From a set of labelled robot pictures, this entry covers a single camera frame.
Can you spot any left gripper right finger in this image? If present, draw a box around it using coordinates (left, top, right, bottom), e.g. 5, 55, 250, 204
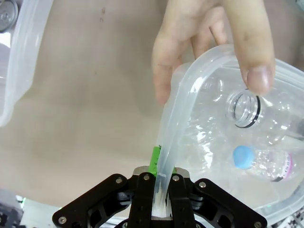
167, 167, 268, 228

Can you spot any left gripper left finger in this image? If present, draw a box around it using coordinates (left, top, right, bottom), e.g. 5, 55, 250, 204
52, 145, 163, 228

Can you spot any clear bottle blue cap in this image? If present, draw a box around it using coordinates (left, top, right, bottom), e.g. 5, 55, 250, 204
232, 144, 301, 184

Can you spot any clear capless plastic bottle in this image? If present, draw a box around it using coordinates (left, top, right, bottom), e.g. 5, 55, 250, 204
190, 78, 295, 152

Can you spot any large clear plastic container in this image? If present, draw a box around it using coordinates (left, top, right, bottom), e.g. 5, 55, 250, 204
0, 0, 54, 128

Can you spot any person's right hand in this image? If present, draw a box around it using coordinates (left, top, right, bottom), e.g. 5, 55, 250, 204
151, 0, 276, 105

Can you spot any black equipment green light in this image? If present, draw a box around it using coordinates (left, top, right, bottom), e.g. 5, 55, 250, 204
0, 189, 27, 228

